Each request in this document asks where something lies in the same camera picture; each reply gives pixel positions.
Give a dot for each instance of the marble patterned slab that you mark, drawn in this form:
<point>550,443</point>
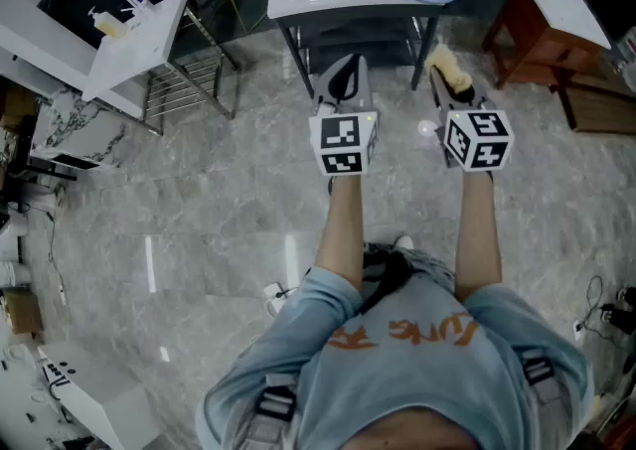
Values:
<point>74,125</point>

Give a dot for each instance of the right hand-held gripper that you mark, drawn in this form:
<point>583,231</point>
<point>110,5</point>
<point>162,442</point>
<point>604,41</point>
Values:
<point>477,140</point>

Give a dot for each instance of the person's right forearm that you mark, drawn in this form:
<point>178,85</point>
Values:
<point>479,229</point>

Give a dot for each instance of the light blue t-shirt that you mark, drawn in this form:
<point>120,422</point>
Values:
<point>397,378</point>

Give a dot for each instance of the white power strip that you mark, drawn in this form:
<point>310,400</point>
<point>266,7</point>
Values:
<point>275,296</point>

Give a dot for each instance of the white shoe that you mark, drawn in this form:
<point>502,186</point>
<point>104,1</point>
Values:
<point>403,242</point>

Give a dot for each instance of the yellow sponge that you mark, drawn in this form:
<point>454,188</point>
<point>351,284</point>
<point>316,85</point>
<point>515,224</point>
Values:
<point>447,65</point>

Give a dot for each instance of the white flat panel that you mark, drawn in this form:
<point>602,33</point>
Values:
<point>99,388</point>

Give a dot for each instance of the person's left forearm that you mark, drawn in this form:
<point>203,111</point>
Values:
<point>343,224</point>

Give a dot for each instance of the brown wooden cabinet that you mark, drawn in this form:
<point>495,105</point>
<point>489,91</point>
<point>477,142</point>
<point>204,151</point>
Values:
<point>536,45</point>

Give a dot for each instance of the clear soap dispenser bottle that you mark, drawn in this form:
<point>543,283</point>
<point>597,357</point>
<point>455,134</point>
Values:
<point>111,26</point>

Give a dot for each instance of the black metal sink stand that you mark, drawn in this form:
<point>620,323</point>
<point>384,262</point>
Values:
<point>358,41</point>

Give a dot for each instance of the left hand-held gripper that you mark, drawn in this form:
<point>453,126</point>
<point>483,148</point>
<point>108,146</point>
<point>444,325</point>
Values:
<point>343,140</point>

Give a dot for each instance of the white rectangular vanity basin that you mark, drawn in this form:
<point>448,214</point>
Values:
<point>139,45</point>

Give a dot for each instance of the grey blue jeans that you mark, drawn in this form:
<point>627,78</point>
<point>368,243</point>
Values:
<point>427,264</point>

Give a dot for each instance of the cardboard box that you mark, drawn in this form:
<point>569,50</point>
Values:
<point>20,311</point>

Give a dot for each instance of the steel bar rack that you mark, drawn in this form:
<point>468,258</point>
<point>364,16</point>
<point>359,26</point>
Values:
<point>194,80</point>

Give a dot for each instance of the white basin on wooden cabinet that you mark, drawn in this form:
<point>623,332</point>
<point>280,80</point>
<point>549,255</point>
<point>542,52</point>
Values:
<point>566,11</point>

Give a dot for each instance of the brown wooden crate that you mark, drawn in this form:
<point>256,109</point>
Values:
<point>601,105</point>

